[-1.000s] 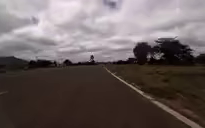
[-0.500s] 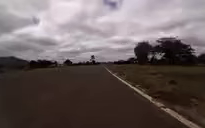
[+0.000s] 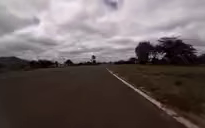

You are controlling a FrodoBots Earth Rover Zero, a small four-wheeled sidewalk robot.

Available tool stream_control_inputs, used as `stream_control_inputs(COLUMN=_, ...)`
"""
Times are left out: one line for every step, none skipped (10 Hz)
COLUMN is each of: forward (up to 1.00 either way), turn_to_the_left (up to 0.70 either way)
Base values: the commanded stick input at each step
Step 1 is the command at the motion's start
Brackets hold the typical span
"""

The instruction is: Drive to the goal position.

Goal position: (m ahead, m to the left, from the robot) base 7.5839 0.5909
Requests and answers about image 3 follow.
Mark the lone thin tree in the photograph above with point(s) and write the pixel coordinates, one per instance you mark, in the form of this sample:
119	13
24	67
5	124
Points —
93	59

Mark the grass verge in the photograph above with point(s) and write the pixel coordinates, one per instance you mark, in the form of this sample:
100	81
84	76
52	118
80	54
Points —
176	83

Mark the dark grey asphalt road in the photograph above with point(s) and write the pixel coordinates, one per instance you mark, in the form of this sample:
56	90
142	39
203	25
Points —
73	100

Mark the dark hill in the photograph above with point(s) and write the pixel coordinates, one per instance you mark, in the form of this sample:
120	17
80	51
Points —
8	61

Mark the group of dark trees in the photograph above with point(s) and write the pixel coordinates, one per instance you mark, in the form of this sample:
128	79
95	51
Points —
170	51

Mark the row of distant trees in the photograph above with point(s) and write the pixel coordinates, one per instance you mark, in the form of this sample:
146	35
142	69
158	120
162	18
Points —
46	63

